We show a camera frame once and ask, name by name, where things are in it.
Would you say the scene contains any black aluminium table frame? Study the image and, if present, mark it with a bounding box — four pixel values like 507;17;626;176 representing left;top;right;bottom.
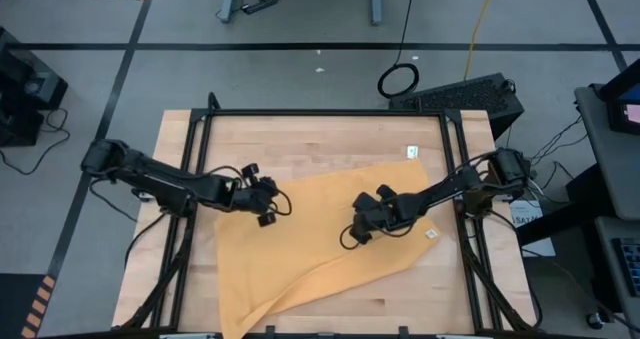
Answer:
119;92;544;339

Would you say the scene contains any black keyboard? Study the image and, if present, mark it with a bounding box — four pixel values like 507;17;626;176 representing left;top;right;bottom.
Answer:
612;237;640;299

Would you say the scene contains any grey table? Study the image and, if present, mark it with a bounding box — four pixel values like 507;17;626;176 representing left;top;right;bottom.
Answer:
573;83;640;220

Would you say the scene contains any black equipment cart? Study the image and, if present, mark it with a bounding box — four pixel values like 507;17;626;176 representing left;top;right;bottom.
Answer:
0;26;70;148

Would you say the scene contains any yellow hanging cable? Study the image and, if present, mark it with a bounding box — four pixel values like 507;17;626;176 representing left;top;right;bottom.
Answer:
463;0;499;82

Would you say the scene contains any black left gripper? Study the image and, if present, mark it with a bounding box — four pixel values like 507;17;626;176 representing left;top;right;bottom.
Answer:
233;162;281;229

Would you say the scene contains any black thin cable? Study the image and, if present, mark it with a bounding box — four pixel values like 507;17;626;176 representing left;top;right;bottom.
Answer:
0;107;72;176

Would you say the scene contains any grey desk leg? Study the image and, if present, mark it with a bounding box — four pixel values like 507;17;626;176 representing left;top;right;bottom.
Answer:
216;0;245;24
369;0;389;27

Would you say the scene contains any orange waffle-weave towel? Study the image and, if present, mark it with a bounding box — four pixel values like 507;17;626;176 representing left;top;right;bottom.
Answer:
213;145;442;339

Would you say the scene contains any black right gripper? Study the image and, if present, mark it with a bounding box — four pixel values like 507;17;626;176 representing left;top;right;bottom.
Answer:
349;183;424;245

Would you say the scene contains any black computer tower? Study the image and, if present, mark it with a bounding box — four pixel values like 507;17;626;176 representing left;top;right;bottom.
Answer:
388;72;526;141

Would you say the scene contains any white paper sheet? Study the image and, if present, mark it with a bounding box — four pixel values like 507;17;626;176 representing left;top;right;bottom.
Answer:
509;198;556;258

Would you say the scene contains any hazard striped black mat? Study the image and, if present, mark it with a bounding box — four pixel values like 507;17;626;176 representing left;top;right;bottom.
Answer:
0;272;58;339

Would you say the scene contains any black hanging cable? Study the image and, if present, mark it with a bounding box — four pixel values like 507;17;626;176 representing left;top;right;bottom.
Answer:
376;0;421;100

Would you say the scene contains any black power strip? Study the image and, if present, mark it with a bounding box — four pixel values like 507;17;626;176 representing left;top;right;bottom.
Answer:
241;0;279;16

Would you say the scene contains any grey desk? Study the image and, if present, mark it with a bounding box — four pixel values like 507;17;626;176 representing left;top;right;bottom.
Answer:
594;216;640;330

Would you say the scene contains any black monitor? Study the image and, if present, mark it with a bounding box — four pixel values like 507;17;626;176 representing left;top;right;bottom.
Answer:
597;58;640;136

